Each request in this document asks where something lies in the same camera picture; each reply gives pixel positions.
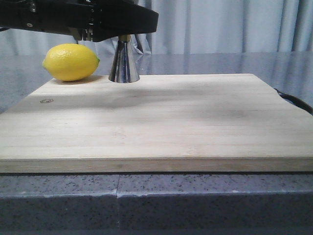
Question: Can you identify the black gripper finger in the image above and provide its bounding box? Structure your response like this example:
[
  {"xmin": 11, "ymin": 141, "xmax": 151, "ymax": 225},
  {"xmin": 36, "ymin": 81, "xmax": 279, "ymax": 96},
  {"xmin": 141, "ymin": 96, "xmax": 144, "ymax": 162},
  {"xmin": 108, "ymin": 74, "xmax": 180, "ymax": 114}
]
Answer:
[{"xmin": 92, "ymin": 0, "xmax": 158, "ymax": 42}]

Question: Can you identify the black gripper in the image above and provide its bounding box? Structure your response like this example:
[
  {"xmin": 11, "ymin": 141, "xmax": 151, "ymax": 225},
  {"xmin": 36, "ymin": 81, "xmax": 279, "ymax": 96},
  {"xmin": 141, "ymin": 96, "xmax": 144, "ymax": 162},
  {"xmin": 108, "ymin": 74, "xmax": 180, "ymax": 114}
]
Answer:
[{"xmin": 0, "ymin": 0, "xmax": 95, "ymax": 41}]

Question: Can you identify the steel double jigger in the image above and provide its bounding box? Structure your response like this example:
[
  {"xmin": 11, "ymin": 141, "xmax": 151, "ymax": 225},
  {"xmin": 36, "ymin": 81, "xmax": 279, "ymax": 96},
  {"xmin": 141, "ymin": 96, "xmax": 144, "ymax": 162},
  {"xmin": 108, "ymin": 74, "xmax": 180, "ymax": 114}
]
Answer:
[{"xmin": 109, "ymin": 35, "xmax": 140, "ymax": 83}]

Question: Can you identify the yellow lemon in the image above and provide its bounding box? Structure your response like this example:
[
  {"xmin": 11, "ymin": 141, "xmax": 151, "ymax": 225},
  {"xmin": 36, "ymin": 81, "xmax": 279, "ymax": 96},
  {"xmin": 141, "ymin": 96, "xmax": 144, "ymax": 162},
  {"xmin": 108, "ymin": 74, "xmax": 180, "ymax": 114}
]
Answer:
[{"xmin": 42, "ymin": 44, "xmax": 100, "ymax": 82}]

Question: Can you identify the grey curtain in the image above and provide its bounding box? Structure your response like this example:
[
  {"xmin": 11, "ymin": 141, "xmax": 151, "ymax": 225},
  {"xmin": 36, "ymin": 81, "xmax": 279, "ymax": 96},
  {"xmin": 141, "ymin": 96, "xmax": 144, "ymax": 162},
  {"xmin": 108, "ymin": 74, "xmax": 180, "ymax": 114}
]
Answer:
[{"xmin": 0, "ymin": 0, "xmax": 313, "ymax": 56}]

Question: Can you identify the light wooden cutting board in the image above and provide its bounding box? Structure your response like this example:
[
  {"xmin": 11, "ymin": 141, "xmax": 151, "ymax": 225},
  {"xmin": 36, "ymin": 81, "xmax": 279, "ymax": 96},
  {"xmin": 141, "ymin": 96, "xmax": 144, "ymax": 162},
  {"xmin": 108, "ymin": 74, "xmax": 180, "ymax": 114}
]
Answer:
[{"xmin": 0, "ymin": 74, "xmax": 313, "ymax": 173}]

